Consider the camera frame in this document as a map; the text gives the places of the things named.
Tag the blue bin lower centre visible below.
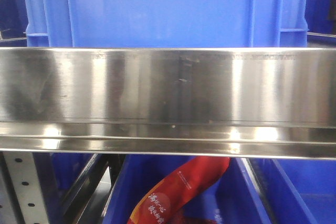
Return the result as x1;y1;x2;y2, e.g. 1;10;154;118
103;155;271;223

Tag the blue bin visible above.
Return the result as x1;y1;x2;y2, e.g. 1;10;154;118
103;155;271;223
250;158;335;223

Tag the blue bin lower right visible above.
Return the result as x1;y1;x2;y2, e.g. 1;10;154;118
250;158;335;223

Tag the red snack bag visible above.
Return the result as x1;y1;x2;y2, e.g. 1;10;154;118
127;156;230;223

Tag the blue crate upper shelf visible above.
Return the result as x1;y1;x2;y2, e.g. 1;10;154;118
25;0;308;48

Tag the perforated steel upright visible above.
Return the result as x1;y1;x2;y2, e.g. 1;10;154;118
2;152;49;223

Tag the stainless steel shelf rail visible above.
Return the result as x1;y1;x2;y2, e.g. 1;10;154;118
1;47;335;159

